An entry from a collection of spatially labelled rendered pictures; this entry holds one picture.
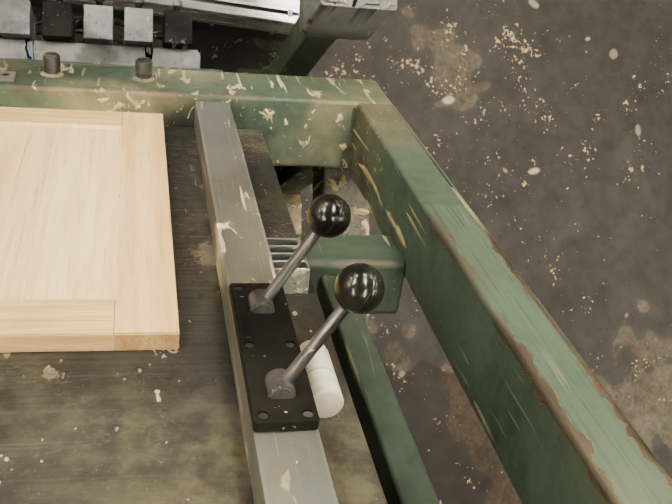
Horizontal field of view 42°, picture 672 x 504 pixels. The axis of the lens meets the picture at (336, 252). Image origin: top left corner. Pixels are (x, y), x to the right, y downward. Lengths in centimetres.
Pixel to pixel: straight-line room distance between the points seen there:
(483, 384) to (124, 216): 43
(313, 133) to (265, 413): 74
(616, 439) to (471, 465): 168
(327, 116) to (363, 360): 52
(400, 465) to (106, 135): 65
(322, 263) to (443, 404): 132
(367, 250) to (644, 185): 160
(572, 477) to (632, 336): 186
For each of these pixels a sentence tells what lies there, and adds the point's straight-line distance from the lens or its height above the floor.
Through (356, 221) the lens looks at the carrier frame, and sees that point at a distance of 143.
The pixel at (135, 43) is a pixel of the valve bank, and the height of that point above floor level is 75.
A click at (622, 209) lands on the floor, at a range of 255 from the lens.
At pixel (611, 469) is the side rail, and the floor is 159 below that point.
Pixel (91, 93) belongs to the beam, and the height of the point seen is 90.
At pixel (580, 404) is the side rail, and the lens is 74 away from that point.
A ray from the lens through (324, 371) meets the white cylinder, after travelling 74.
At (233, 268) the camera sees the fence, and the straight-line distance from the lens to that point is 86.
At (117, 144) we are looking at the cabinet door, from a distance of 119.
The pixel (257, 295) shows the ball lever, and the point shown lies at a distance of 78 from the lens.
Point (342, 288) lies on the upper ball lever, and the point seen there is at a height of 155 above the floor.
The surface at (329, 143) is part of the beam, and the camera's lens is 135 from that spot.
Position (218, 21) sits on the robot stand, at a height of 16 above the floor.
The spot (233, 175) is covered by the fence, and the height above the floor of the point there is 113.
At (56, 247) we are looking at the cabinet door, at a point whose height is 123.
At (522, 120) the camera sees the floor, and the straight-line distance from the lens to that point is 244.
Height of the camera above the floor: 217
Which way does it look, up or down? 77 degrees down
